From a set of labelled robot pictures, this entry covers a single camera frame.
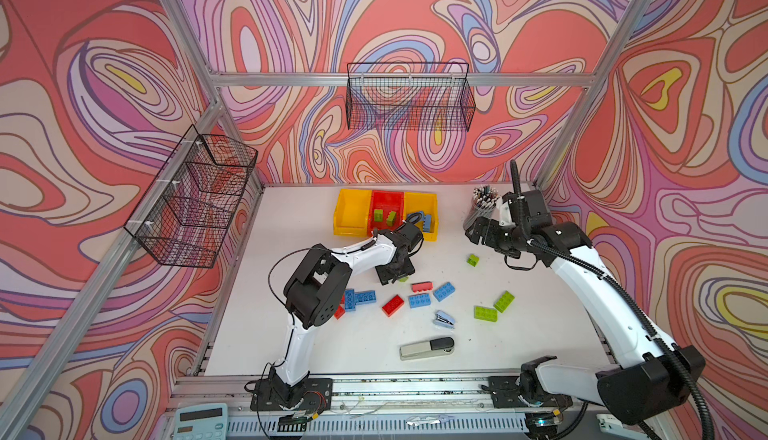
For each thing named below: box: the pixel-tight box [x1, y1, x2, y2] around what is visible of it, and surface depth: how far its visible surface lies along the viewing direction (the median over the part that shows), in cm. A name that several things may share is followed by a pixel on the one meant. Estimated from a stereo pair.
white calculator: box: [173, 403, 228, 440], surface depth 70 cm
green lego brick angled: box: [493, 290, 516, 313], surface depth 90 cm
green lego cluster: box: [374, 209, 396, 227], surface depth 109 cm
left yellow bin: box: [333, 189, 372, 237], surface depth 110 cm
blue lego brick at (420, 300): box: [408, 293, 432, 309], surface depth 90 cm
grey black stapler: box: [399, 336, 455, 361], surface depth 80 cm
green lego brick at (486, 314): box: [473, 306, 499, 323], surface depth 87 cm
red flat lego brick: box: [411, 281, 433, 293], surface depth 92 cm
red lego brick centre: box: [382, 294, 405, 317], surface depth 89 cm
